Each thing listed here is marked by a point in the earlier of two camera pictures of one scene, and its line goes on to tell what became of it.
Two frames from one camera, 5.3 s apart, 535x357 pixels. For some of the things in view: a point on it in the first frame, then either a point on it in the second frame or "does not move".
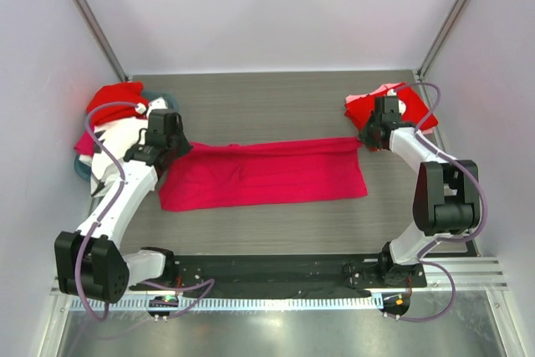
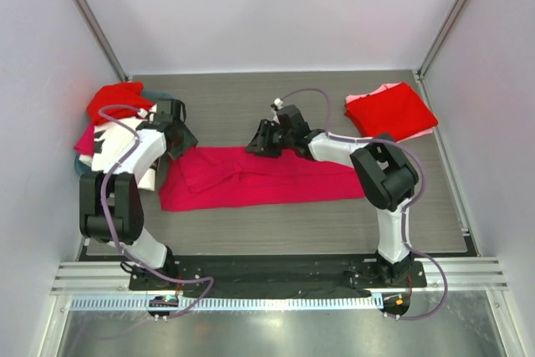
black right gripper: x=367 y=135 → x=272 y=138
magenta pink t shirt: x=209 y=174 does not move
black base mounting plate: x=267 y=275 does not move
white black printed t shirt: x=111 y=141 does not move
